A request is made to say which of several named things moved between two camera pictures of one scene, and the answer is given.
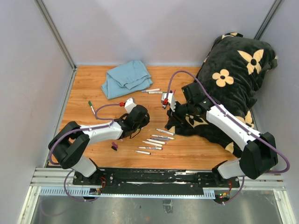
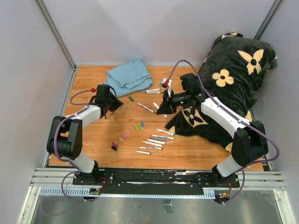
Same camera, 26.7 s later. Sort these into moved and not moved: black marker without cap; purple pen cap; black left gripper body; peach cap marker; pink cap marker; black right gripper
Moved: black left gripper body; black right gripper
Not moved: purple pen cap; peach cap marker; black marker without cap; pink cap marker
